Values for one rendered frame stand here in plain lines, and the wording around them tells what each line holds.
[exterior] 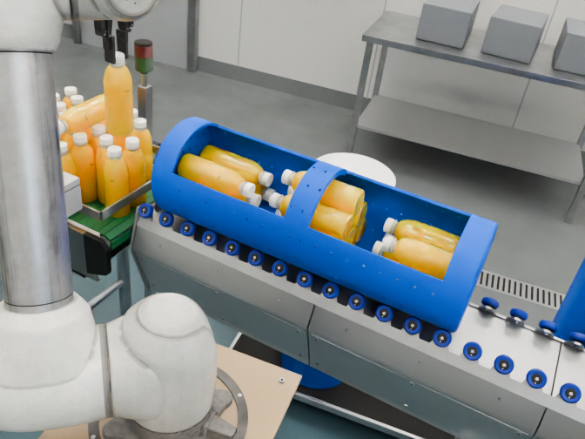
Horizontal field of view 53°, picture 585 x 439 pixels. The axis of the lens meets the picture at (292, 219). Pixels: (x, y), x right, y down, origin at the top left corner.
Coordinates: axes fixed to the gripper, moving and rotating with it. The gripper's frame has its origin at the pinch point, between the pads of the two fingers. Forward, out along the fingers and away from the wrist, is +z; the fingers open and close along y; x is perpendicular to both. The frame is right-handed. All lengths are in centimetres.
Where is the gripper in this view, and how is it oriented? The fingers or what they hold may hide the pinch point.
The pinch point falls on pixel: (116, 47)
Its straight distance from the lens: 160.1
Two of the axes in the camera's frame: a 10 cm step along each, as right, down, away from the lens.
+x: -8.7, -3.8, 3.3
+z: -1.2, 7.9, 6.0
